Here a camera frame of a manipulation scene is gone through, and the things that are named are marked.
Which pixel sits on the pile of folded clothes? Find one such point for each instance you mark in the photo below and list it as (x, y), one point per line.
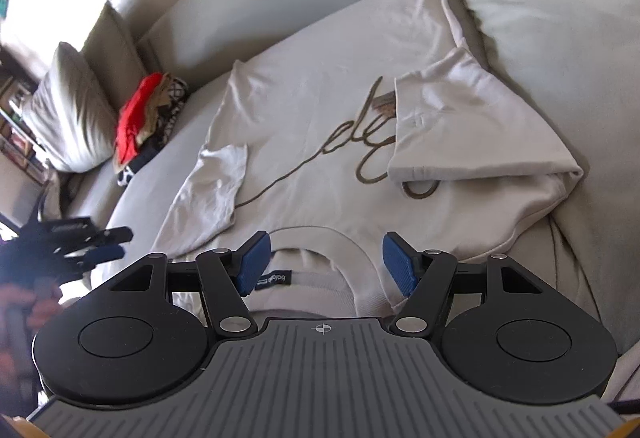
(172, 103)
(155, 110)

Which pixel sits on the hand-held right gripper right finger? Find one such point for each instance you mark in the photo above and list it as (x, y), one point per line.
(398, 268)

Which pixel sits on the grey sofa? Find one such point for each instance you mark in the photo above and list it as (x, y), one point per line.
(165, 158)

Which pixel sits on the red garment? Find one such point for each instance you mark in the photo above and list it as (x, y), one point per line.
(135, 118)

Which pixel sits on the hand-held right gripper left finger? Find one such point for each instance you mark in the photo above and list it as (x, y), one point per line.
(255, 264)

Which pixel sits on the person's left hand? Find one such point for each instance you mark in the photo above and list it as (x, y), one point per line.
(35, 313)

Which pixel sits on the white t-shirt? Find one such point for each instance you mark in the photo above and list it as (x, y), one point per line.
(310, 118)

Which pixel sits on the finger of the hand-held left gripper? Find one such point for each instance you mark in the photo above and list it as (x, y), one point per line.
(105, 254)
(112, 236)

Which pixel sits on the bookshelf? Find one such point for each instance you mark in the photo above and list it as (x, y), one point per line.
(17, 118)

